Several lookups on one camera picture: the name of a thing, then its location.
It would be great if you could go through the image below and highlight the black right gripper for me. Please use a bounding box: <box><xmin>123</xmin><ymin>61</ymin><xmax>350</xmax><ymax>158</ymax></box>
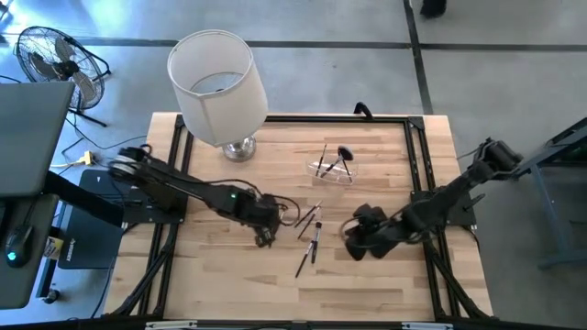
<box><xmin>341</xmin><ymin>204</ymin><xmax>404</xmax><ymax>262</ymax></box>

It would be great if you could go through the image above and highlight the thin black makeup brush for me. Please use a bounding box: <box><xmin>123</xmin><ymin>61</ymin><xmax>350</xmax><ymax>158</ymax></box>
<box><xmin>340</xmin><ymin>158</ymin><xmax>355</xmax><ymax>184</ymax></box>
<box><xmin>316</xmin><ymin>143</ymin><xmax>328</xmax><ymax>178</ymax></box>
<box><xmin>296</xmin><ymin>207</ymin><xmax>322</xmax><ymax>240</ymax></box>
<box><xmin>294</xmin><ymin>200</ymin><xmax>324</xmax><ymax>229</ymax></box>

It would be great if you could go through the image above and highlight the thick black makeup brush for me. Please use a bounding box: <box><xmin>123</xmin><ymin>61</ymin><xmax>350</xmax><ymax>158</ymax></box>
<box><xmin>311</xmin><ymin>221</ymin><xmax>322</xmax><ymax>265</ymax></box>

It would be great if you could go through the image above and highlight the large black powder brush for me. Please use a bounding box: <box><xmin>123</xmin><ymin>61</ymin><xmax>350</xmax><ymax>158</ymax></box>
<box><xmin>319</xmin><ymin>145</ymin><xmax>355</xmax><ymax>179</ymax></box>

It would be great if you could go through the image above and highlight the black printed makeup brush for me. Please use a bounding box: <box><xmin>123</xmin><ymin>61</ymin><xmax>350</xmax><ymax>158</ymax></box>
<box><xmin>293</xmin><ymin>240</ymin><xmax>316</xmax><ymax>280</ymax></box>

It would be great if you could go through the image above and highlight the clear plastic organizer container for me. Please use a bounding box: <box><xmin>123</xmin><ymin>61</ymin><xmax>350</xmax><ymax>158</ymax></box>
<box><xmin>305</xmin><ymin>158</ymin><xmax>360</xmax><ymax>186</ymax></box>

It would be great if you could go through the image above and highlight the white strip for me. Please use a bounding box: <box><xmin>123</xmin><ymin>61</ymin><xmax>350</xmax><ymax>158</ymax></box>
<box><xmin>401</xmin><ymin>322</ymin><xmax>454</xmax><ymax>330</ymax></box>
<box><xmin>145</xmin><ymin>320</ymin><xmax>198</xmax><ymax>329</ymax></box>

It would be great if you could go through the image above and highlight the black hook clamp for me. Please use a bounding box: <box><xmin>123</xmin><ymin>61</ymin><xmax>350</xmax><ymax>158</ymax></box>
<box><xmin>352</xmin><ymin>101</ymin><xmax>375</xmax><ymax>121</ymax></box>

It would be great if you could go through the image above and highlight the white shade silver table lamp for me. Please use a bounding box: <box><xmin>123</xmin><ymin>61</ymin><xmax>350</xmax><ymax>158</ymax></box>
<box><xmin>166</xmin><ymin>28</ymin><xmax>270</xmax><ymax>163</ymax></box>

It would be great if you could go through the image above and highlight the blue grey metal cart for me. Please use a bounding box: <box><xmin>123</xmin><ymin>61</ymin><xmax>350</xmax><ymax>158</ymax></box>
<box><xmin>505</xmin><ymin>116</ymin><xmax>587</xmax><ymax>270</ymax></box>

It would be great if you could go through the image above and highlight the black Husky case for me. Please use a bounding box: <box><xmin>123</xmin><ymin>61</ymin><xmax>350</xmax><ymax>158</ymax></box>
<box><xmin>57</xmin><ymin>169</ymin><xmax>138</xmax><ymax>270</ymax></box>

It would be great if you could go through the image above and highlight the black diagonal desk bar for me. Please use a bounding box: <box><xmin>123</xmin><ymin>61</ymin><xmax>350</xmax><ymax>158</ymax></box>
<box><xmin>43</xmin><ymin>170</ymin><xmax>126</xmax><ymax>228</ymax></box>

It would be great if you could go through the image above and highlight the yellow tag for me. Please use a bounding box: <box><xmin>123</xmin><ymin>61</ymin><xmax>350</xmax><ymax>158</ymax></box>
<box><xmin>43</xmin><ymin>236</ymin><xmax>65</xmax><ymax>261</ymax></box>

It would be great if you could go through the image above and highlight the person's foot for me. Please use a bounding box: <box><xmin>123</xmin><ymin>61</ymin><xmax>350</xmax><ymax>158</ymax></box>
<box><xmin>419</xmin><ymin>0</ymin><xmax>449</xmax><ymax>19</ymax></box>

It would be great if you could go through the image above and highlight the dark grey desk surface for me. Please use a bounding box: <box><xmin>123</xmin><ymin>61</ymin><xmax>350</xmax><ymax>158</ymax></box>
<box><xmin>0</xmin><ymin>192</ymin><xmax>61</xmax><ymax>311</ymax></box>

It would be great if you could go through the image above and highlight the black floor fan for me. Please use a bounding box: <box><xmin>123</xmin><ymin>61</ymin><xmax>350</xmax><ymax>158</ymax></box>
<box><xmin>15</xmin><ymin>26</ymin><xmax>113</xmax><ymax>128</ymax></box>

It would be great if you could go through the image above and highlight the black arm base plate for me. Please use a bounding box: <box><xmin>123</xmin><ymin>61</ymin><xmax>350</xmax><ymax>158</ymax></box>
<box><xmin>410</xmin><ymin>189</ymin><xmax>478</xmax><ymax>228</ymax></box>
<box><xmin>122</xmin><ymin>181</ymin><xmax>188</xmax><ymax>226</ymax></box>

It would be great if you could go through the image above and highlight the black aluminium table frame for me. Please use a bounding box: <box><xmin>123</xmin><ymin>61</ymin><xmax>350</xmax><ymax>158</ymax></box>
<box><xmin>105</xmin><ymin>113</ymin><xmax>494</xmax><ymax>322</ymax></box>

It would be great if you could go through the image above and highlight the black floor cable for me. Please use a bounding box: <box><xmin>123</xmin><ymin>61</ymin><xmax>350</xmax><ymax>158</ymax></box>
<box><xmin>61</xmin><ymin>113</ymin><xmax>148</xmax><ymax>173</ymax></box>

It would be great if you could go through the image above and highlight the white floor cable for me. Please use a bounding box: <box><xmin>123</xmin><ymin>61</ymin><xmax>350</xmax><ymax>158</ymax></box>
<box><xmin>49</xmin><ymin>158</ymin><xmax>86</xmax><ymax>169</ymax></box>

